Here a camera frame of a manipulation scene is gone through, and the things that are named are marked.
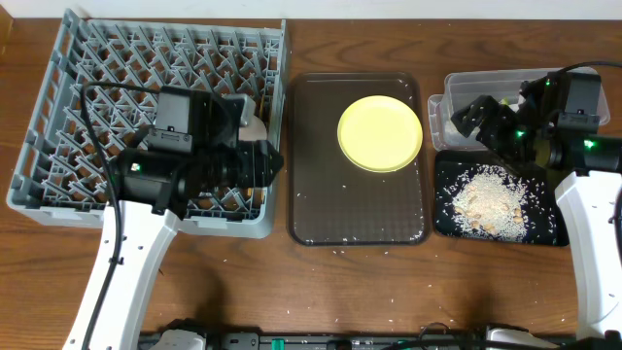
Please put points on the black waste tray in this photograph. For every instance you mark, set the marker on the black waste tray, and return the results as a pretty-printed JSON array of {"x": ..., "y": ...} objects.
[{"x": 447, "y": 204}]

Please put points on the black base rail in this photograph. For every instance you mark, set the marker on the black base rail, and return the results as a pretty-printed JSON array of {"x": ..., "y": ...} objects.
[{"x": 254, "y": 341}]

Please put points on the clear plastic bin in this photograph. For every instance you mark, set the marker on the clear plastic bin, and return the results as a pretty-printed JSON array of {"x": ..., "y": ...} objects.
[{"x": 461, "y": 90}]

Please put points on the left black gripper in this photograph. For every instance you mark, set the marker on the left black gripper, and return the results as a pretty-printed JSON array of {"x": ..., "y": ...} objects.
[{"x": 248, "y": 162}]

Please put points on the dark brown serving tray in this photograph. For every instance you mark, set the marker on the dark brown serving tray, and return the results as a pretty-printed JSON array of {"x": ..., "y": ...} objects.
[{"x": 331, "y": 200}]

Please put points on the food scraps and rice pile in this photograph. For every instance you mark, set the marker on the food scraps and rice pile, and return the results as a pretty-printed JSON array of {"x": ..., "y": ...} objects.
[{"x": 491, "y": 204}]

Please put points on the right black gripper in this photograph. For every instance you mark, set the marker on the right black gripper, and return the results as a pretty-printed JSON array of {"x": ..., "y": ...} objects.
[{"x": 485, "y": 105}]

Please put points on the grey plastic dish rack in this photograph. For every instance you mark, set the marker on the grey plastic dish rack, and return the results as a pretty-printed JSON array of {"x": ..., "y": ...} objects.
[{"x": 58, "y": 180}]

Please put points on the white pink bowl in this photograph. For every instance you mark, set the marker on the white pink bowl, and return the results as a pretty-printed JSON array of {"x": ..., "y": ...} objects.
[{"x": 255, "y": 130}]

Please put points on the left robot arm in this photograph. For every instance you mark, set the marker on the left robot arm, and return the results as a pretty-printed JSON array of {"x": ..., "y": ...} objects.
[{"x": 193, "y": 146}]

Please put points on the yellow round plate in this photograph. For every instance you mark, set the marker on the yellow round plate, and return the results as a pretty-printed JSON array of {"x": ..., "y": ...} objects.
[{"x": 380, "y": 134}]

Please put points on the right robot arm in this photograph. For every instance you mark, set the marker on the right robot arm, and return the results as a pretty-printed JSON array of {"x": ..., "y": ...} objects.
[{"x": 556, "y": 128}]

